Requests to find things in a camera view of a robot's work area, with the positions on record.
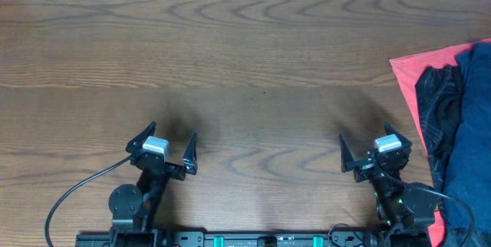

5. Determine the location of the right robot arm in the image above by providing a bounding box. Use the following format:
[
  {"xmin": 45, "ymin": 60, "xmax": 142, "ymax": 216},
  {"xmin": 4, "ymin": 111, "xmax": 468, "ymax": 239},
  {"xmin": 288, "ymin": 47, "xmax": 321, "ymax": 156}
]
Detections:
[{"xmin": 339, "ymin": 123, "xmax": 437, "ymax": 246}]

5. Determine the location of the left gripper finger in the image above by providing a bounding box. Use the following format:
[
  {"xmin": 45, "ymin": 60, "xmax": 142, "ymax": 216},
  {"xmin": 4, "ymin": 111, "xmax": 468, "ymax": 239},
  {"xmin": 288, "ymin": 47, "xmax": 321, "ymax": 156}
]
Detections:
[
  {"xmin": 125, "ymin": 121, "xmax": 157, "ymax": 153},
  {"xmin": 183, "ymin": 131, "xmax": 198, "ymax": 175}
]

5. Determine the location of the red cloth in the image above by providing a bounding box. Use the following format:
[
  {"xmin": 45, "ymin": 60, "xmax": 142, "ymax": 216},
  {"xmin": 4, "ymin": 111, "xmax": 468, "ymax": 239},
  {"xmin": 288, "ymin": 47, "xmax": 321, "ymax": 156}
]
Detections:
[{"xmin": 390, "ymin": 39, "xmax": 490, "ymax": 246}]

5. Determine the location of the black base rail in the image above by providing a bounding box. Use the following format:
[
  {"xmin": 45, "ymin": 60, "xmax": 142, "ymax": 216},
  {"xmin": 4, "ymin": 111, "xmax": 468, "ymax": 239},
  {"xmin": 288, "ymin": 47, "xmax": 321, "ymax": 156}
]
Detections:
[{"xmin": 75, "ymin": 228, "xmax": 379, "ymax": 247}]

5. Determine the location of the blue garment in pile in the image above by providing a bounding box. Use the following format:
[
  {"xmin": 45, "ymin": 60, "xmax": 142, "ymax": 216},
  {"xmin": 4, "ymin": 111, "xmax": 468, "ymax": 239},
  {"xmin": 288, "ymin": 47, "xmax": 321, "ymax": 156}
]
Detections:
[{"xmin": 443, "ymin": 42, "xmax": 490, "ymax": 233}]

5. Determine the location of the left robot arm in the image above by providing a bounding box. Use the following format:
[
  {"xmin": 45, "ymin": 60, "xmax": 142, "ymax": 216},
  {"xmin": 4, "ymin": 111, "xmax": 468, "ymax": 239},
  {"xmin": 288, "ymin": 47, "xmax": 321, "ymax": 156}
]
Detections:
[{"xmin": 108, "ymin": 122, "xmax": 198, "ymax": 246}]

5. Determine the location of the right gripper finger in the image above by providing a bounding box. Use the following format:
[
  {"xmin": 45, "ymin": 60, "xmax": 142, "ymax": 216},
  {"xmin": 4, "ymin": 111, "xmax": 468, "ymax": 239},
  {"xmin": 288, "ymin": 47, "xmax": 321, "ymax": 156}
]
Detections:
[
  {"xmin": 384, "ymin": 122, "xmax": 412, "ymax": 150},
  {"xmin": 339, "ymin": 134, "xmax": 354, "ymax": 173}
]

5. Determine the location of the black patterned garment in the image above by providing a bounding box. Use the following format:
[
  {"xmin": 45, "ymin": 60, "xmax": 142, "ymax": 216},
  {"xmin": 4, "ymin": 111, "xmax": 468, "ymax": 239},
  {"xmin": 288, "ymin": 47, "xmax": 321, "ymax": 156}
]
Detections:
[{"xmin": 414, "ymin": 64, "xmax": 491, "ymax": 247}]

